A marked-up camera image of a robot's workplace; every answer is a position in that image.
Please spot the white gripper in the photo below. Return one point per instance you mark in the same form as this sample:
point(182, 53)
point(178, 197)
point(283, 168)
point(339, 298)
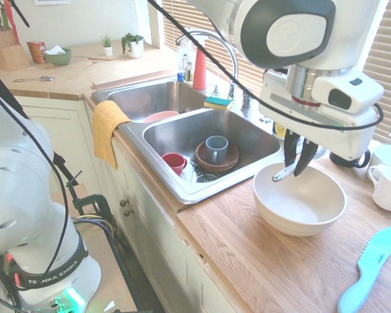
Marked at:
point(345, 137)

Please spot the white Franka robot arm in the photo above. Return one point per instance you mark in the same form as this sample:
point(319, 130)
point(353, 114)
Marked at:
point(345, 49)

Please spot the chrome sink hole cap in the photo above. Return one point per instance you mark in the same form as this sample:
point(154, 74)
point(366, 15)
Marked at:
point(266, 120)

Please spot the chrome sink sprayer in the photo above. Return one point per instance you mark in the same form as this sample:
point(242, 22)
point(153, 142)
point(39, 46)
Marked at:
point(246, 102)

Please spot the metal sink drain strainer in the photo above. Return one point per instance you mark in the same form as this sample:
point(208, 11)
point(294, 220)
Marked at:
point(208, 177)

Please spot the teal plastic serrated knife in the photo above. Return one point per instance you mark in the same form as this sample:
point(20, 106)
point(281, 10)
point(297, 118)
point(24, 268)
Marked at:
point(374, 257)

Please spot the stainless steel double sink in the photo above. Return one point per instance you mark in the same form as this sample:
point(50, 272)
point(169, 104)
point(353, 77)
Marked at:
point(169, 137)

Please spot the wooden knife block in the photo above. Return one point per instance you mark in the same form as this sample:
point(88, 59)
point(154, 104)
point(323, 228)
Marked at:
point(9, 53)

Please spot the Lysol wipes canister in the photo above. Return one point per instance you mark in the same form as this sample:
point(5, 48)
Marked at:
point(279, 130)

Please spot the cream ceramic bowl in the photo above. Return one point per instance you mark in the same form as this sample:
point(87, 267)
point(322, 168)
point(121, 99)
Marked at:
point(299, 199)

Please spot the black mug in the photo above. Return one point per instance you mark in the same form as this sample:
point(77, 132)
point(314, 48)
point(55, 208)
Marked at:
point(365, 159)

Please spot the brown bowl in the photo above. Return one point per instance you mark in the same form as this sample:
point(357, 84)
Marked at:
point(231, 159)

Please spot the grey-blue mug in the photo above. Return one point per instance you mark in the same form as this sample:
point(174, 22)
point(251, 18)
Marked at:
point(216, 146)

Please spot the white smooth mug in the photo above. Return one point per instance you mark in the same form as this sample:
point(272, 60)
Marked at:
point(389, 155)

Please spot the yellow green sponge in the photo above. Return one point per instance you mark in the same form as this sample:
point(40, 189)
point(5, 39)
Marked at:
point(218, 103)

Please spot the white ribbed mug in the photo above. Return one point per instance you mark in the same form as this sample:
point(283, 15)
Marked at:
point(389, 189)

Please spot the chrome gooseneck faucet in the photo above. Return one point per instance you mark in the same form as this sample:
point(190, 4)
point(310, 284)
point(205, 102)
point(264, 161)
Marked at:
point(229, 53)

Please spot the narrow wooden window blinds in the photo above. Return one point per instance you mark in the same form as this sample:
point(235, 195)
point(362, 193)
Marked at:
point(387, 65)

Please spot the red cup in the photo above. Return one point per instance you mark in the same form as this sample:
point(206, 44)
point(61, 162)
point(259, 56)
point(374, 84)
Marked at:
point(173, 161)

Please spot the red tall bottle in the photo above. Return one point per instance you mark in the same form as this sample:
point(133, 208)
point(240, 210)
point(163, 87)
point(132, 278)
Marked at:
point(200, 71)

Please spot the clear dish soap bottle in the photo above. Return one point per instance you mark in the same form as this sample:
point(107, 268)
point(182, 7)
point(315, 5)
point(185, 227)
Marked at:
point(186, 63)

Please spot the pink bowl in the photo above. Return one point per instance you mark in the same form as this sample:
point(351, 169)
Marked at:
point(159, 116)

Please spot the cream kitchen cabinet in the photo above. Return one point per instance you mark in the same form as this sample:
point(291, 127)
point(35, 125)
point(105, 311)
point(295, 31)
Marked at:
point(143, 212)

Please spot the wide wooden window blinds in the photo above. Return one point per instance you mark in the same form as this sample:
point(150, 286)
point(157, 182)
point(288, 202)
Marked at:
point(182, 13)

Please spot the round cabinet knob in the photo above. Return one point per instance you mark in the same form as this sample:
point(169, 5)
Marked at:
point(127, 213)
point(124, 202)

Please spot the trailing potted plant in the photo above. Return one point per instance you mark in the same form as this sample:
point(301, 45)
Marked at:
point(135, 49)

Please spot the yellow dish cloth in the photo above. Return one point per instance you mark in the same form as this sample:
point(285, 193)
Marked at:
point(106, 130)

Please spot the green metal clamp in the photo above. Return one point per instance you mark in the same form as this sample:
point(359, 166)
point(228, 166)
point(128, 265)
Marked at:
point(97, 199)

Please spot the small spiky potted plant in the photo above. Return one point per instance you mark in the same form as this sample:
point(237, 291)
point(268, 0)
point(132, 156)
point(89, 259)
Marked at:
point(107, 47)

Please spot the thin wooden board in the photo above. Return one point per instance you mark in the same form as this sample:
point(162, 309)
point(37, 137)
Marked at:
point(99, 58)

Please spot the green bowl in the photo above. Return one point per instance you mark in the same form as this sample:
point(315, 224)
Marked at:
point(60, 58)

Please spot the metal spoon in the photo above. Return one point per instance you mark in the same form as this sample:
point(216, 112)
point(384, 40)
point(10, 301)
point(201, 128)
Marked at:
point(46, 78)

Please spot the white paper in bowl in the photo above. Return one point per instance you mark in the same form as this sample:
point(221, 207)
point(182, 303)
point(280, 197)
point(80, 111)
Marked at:
point(55, 50)

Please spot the orange cardboard box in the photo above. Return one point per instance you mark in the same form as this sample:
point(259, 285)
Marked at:
point(35, 52)

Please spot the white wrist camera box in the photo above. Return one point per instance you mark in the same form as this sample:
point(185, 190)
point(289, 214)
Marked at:
point(361, 94)

